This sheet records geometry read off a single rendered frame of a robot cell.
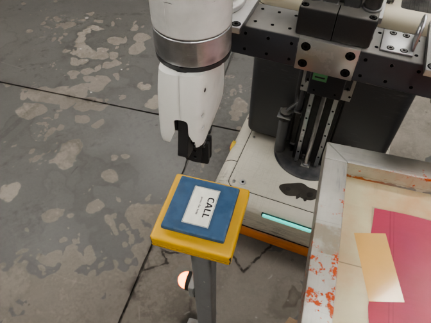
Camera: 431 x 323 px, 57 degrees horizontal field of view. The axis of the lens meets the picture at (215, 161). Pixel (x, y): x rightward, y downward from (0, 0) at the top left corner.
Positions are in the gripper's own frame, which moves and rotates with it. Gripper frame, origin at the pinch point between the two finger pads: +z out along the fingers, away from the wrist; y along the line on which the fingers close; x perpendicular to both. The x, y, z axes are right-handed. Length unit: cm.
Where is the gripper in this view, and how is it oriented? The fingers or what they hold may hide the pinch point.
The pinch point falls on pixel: (198, 147)
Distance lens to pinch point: 51.1
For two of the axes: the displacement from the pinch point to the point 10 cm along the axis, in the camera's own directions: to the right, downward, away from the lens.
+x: 9.6, 2.1, -1.7
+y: -2.7, 7.5, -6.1
